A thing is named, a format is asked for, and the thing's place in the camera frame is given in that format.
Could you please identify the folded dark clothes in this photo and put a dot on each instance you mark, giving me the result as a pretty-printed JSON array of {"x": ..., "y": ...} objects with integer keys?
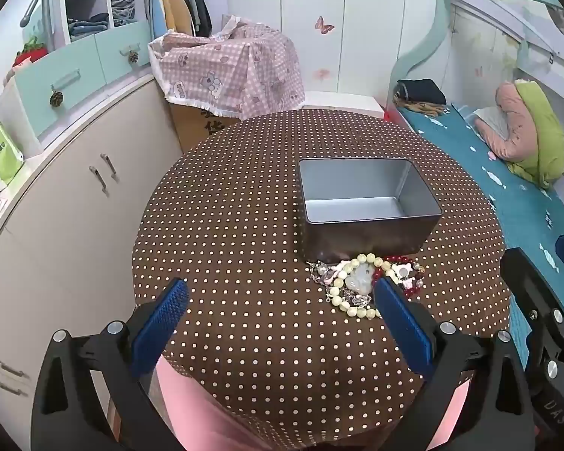
[{"x": 420, "y": 90}]

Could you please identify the grey metal tin box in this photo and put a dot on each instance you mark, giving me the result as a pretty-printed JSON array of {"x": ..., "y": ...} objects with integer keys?
[{"x": 357, "y": 235}]

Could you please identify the brown polka dot tablecloth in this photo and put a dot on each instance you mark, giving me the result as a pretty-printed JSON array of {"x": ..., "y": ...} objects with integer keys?
[{"x": 239, "y": 221}]

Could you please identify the white pillow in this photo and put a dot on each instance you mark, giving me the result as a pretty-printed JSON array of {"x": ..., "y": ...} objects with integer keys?
[{"x": 489, "y": 120}]

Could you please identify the cardboard box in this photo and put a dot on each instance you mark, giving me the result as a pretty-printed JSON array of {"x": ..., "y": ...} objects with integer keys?
[{"x": 197, "y": 124}]

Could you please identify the teal drawer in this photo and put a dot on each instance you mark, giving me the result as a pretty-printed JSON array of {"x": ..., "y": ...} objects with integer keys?
[
  {"x": 42, "y": 94},
  {"x": 122, "y": 42}
]

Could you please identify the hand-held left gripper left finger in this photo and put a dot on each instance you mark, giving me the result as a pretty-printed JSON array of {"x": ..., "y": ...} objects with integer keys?
[{"x": 162, "y": 324}]

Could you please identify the pink pillow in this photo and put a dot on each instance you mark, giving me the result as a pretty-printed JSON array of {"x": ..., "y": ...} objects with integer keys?
[{"x": 507, "y": 117}]

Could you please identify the white step box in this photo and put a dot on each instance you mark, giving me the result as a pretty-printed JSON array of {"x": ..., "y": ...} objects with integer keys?
[{"x": 343, "y": 101}]

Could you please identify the black hanging jacket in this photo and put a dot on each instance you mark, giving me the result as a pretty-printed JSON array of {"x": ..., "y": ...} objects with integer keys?
[{"x": 198, "y": 4}]

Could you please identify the tan hanging coat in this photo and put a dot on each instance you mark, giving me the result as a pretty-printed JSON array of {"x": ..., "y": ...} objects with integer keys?
[{"x": 171, "y": 4}]

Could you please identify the light blue hanging garment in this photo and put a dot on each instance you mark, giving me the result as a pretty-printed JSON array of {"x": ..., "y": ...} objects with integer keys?
[{"x": 156, "y": 4}]

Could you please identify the pale jade pendant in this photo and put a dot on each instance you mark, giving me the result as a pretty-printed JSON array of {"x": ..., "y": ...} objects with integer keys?
[{"x": 359, "y": 279}]

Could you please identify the beige cabinet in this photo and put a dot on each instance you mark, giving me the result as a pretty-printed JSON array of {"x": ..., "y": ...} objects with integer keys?
[{"x": 66, "y": 244}]

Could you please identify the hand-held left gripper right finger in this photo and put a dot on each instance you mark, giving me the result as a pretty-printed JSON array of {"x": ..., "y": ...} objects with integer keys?
[{"x": 404, "y": 324}]

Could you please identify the white wardrobe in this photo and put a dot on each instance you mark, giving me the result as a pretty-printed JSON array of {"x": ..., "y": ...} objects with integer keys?
[{"x": 272, "y": 0}]

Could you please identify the folded tan clothes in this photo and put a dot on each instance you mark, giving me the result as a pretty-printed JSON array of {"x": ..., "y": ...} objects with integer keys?
[{"x": 425, "y": 109}]

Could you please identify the green paper bag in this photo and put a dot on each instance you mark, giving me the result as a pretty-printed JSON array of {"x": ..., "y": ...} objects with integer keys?
[{"x": 0, "y": 145}]

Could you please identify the blue printed bed sheet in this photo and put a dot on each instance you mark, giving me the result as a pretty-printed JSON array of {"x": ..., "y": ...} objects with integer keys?
[{"x": 507, "y": 197}]

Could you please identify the green blanket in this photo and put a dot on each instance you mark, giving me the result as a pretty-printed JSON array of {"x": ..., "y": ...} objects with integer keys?
[{"x": 543, "y": 136}]

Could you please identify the pine cone drawer knob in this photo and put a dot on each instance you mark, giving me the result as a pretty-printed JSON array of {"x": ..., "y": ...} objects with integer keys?
[
  {"x": 132, "y": 56},
  {"x": 56, "y": 98}
]

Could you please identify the pink checked cover cloth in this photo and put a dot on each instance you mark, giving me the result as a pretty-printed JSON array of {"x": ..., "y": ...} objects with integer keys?
[{"x": 225, "y": 70}]

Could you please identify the red strawberry plush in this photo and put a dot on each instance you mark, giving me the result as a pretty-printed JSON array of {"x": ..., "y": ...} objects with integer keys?
[{"x": 28, "y": 51}]

